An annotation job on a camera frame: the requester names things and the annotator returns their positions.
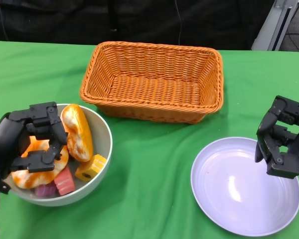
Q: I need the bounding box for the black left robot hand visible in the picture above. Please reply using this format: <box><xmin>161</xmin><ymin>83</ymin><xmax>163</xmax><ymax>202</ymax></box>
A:
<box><xmin>0</xmin><ymin>101</ymin><xmax>68</xmax><ymax>197</ymax></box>

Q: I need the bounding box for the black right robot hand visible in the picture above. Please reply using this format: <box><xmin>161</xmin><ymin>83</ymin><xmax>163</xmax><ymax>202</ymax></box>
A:
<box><xmin>254</xmin><ymin>95</ymin><xmax>299</xmax><ymax>179</ymax></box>

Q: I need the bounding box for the orange white ring bread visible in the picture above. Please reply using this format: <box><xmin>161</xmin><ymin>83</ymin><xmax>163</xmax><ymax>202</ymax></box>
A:
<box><xmin>11</xmin><ymin>135</ymin><xmax>70</xmax><ymax>189</ymax></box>

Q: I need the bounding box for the orange glazed twisted bread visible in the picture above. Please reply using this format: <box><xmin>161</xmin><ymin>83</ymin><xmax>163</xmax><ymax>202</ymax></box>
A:
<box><xmin>60</xmin><ymin>104</ymin><xmax>94</xmax><ymax>162</ymax></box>

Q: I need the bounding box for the grey-green bowl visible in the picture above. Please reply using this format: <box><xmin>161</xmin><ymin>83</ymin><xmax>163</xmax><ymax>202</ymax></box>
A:
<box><xmin>8</xmin><ymin>103</ymin><xmax>113</xmax><ymax>207</ymax></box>

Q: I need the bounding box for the lavender plate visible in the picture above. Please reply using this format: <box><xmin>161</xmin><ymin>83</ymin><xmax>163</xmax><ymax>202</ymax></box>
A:
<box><xmin>190</xmin><ymin>136</ymin><xmax>299</xmax><ymax>237</ymax></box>

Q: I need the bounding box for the pink toy cake slice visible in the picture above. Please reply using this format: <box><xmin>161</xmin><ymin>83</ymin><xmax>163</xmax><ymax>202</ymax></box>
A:
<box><xmin>34</xmin><ymin>183</ymin><xmax>57</xmax><ymax>197</ymax></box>

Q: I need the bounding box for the coral toy cake slice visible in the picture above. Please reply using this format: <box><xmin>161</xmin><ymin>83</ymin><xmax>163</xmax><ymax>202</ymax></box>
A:
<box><xmin>53</xmin><ymin>165</ymin><xmax>76</xmax><ymax>196</ymax></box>

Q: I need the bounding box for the yellow toy cake slice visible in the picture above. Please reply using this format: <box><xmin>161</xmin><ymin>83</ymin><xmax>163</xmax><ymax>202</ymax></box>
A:
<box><xmin>75</xmin><ymin>154</ymin><xmax>108</xmax><ymax>182</ymax></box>

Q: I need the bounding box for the orange wicker basket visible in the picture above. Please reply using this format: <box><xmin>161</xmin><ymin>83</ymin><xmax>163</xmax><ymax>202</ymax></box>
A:
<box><xmin>79</xmin><ymin>41</ymin><xmax>225</xmax><ymax>124</ymax></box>

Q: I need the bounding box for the black backdrop curtain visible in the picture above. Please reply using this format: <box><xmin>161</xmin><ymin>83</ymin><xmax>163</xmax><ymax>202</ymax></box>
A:
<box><xmin>0</xmin><ymin>0</ymin><xmax>275</xmax><ymax>50</ymax></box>

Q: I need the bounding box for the green tablecloth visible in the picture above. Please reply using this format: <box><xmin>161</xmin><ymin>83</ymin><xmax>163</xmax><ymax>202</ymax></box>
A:
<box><xmin>0</xmin><ymin>39</ymin><xmax>299</xmax><ymax>239</ymax></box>

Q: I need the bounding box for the aluminium frame post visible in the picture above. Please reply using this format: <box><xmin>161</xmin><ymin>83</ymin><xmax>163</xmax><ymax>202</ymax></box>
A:
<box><xmin>251</xmin><ymin>0</ymin><xmax>299</xmax><ymax>52</ymax></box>

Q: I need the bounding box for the black hanging cable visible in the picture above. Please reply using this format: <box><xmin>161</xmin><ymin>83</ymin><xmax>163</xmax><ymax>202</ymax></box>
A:
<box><xmin>173</xmin><ymin>0</ymin><xmax>183</xmax><ymax>45</ymax></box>

